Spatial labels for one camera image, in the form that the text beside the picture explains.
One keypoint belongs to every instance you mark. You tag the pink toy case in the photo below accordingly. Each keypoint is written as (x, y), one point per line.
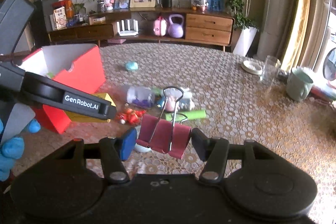
(160, 26)

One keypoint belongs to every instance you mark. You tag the mint green mug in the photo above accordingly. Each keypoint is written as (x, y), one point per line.
(298, 85)

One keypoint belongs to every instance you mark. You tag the white wifi router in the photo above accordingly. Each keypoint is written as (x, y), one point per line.
(127, 27)

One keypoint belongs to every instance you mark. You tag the pink binder clip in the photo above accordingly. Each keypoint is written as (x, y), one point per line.
(163, 136)

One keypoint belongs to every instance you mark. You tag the clear jar purple contents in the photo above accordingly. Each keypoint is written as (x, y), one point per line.
(139, 96)

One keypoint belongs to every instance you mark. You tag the cereal snack box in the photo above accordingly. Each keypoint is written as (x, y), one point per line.
(60, 18)

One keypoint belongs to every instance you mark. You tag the wooden tv sideboard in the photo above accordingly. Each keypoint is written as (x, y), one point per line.
(200, 27)

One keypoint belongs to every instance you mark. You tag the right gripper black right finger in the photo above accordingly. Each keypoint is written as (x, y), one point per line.
(212, 151)

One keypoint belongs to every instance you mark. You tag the pink pig figurine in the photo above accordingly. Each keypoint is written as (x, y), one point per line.
(185, 104)

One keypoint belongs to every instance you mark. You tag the white small dish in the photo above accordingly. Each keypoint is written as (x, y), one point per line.
(252, 67)

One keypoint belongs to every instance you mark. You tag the black cabinet with coffee machine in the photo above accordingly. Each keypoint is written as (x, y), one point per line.
(40, 22)

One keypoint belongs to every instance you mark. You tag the white blue rabbit figurine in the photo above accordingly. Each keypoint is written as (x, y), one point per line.
(187, 94)

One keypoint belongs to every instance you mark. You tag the finger of the left gripper genrobot label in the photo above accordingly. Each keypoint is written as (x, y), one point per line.
(44, 91)

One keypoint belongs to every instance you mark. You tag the red cardboard box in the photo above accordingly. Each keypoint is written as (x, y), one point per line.
(76, 65)

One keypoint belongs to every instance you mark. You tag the teal correction tape dispenser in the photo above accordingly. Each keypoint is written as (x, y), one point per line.
(141, 149)

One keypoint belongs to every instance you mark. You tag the blue gloved left hand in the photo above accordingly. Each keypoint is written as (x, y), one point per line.
(13, 149)

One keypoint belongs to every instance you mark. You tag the purple kettlebell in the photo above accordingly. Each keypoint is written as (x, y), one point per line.
(175, 30)

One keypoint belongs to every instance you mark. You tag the green highlighter marker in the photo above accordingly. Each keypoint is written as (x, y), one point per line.
(190, 115)

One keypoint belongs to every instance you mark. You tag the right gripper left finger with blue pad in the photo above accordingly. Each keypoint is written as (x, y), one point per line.
(114, 151)

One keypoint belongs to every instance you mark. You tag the yellow small box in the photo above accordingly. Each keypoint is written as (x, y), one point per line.
(88, 110)

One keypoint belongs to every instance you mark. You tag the red small toy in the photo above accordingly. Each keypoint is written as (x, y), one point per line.
(130, 116)

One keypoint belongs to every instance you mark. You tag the small teal round case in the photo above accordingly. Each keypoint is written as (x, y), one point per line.
(131, 66)

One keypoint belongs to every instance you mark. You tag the clear drinking glass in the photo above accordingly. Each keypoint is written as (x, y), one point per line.
(270, 70)

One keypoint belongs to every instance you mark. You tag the lace patterned tablecloth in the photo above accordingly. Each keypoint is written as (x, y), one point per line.
(237, 105)

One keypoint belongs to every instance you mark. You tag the wooden picture frame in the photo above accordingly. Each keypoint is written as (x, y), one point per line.
(142, 3)

